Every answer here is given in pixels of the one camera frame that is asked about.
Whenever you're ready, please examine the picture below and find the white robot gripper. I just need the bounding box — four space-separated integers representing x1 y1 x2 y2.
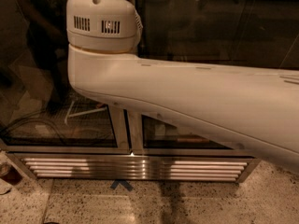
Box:
135 10 143 49

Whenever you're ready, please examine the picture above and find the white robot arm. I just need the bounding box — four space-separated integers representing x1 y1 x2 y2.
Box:
66 0 299 173

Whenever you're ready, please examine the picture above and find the small white block inside fridge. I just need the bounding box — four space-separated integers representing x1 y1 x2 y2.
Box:
155 123 165 136

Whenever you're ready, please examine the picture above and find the stainless glass door refrigerator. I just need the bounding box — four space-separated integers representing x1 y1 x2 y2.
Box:
1 0 299 182

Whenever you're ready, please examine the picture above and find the blue tape floor marker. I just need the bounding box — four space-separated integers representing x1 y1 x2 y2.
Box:
110 180 134 191

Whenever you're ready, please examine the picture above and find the brown object at left edge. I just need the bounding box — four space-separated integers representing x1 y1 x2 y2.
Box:
0 162 22 185

